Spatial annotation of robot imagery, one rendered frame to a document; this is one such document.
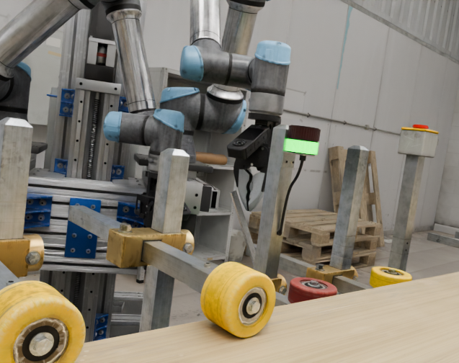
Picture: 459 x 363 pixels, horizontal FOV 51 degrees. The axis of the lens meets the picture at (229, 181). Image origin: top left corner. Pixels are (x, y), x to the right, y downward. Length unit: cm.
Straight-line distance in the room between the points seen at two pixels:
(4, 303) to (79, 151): 115
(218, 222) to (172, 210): 344
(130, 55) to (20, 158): 73
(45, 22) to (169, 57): 280
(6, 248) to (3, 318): 24
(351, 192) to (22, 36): 87
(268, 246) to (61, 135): 92
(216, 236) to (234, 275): 367
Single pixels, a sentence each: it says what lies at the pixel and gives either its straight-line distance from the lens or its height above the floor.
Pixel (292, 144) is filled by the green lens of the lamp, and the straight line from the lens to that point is 90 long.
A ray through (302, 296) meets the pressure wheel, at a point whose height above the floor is 89.
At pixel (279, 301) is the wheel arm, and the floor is 86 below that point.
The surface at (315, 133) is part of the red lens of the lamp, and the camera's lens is 90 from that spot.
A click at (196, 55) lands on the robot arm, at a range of 111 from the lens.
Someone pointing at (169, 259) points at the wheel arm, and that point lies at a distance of 70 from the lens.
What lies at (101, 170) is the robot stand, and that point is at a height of 98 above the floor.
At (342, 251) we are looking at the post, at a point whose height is 91.
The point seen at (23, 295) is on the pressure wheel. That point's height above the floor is 98.
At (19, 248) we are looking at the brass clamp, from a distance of 68.
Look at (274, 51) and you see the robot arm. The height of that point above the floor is 132.
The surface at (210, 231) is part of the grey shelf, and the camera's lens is 430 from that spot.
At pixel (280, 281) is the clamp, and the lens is 99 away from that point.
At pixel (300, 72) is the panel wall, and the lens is 530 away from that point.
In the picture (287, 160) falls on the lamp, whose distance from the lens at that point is 93.
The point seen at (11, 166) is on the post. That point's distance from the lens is 66.
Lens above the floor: 114
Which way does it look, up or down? 5 degrees down
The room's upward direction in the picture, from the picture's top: 8 degrees clockwise
